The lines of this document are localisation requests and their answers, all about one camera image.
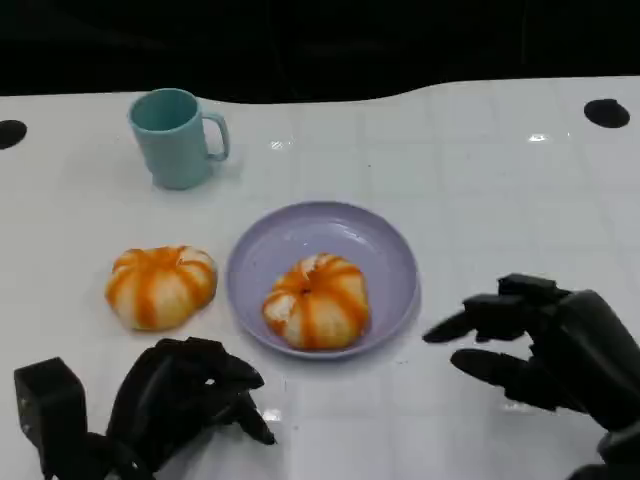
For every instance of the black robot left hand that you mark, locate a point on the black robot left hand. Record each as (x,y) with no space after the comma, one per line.
(160,395)

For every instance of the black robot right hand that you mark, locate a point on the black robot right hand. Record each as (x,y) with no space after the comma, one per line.
(585,350)

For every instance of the orange and white bread roll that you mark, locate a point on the orange and white bread roll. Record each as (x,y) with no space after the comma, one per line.
(160,287)
(317,305)

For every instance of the lilac plate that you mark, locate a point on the lilac plate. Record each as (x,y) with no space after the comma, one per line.
(325,232)

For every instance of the pale green mug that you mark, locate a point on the pale green mug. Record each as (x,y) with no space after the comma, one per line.
(172,147)

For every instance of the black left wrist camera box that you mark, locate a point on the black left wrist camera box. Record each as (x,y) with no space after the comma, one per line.
(50,405)

